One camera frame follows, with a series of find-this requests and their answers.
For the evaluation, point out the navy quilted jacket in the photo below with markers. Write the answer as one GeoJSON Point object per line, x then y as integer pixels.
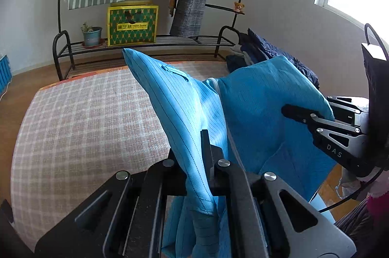
{"type": "Point", "coordinates": [267, 48]}

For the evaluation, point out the light blue striped coat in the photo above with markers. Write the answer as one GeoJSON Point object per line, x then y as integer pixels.
{"type": "Point", "coordinates": [258, 99]}

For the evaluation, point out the potted plant in blue pot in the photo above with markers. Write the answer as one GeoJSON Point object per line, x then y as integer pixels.
{"type": "Point", "coordinates": [92, 37]}

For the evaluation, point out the person's striped pants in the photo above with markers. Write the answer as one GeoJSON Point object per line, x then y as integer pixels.
{"type": "Point", "coordinates": [355, 224]}

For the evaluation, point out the small brown teddy bear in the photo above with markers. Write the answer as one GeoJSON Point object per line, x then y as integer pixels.
{"type": "Point", "coordinates": [239, 7]}

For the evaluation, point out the black metal clothes rack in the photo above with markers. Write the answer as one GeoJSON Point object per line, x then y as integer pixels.
{"type": "Point", "coordinates": [182, 39]}

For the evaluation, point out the stack of dark folded clothes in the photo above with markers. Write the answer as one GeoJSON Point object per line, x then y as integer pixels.
{"type": "Point", "coordinates": [237, 61]}

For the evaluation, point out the pink checked blanket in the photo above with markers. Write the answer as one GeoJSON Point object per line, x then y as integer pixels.
{"type": "Point", "coordinates": [91, 124]}

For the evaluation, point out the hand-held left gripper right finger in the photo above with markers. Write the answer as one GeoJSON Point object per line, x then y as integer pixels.
{"type": "Point", "coordinates": [206, 160]}

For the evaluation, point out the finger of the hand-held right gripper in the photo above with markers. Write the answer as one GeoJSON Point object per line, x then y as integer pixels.
{"type": "Point", "coordinates": [299, 115]}
{"type": "Point", "coordinates": [343, 112]}

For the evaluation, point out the yellow green patterned bag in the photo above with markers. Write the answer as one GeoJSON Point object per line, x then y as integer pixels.
{"type": "Point", "coordinates": [132, 23]}

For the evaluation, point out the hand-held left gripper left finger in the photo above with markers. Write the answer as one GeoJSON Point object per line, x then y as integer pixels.
{"type": "Point", "coordinates": [173, 182]}

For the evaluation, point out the person's red top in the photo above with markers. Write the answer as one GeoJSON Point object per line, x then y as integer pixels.
{"type": "Point", "coordinates": [380, 209]}

